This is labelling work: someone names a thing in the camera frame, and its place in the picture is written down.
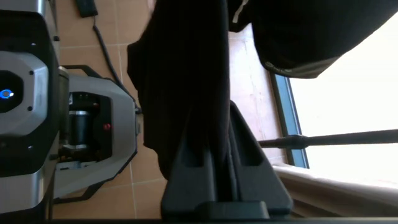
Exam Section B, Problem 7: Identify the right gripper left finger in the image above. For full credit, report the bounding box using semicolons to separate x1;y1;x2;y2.
160;136;218;219

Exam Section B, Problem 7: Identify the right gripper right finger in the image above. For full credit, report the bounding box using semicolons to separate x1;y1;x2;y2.
228;101;294;218

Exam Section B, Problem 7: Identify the black garment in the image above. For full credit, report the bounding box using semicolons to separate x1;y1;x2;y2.
126;0;231;181
228;0;398;79

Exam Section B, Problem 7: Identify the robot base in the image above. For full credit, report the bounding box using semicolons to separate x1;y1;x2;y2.
0;0;141;219

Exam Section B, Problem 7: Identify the black clothes rack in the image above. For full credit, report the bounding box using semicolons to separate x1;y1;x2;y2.
258;129;398;149

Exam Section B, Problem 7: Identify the brown curtain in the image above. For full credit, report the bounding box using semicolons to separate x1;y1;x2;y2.
273;164;398;218

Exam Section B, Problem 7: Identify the window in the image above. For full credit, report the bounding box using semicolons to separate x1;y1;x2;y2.
270;12;398;184

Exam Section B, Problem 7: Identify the black power strip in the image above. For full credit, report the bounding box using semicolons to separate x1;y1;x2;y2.
74;0;99;19

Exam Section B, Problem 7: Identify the black cable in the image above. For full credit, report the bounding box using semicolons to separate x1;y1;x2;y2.
92;17;143;115

